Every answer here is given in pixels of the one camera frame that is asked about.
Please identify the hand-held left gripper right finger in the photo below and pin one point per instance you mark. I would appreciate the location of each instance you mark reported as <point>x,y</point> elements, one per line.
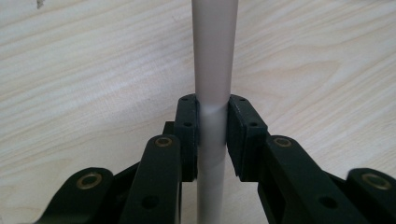
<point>246,140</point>

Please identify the beige slotted spatula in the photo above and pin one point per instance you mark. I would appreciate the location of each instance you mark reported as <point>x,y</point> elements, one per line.
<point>214,46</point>

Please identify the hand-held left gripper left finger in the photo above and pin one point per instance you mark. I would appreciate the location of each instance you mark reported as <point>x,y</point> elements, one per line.
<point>186,140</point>

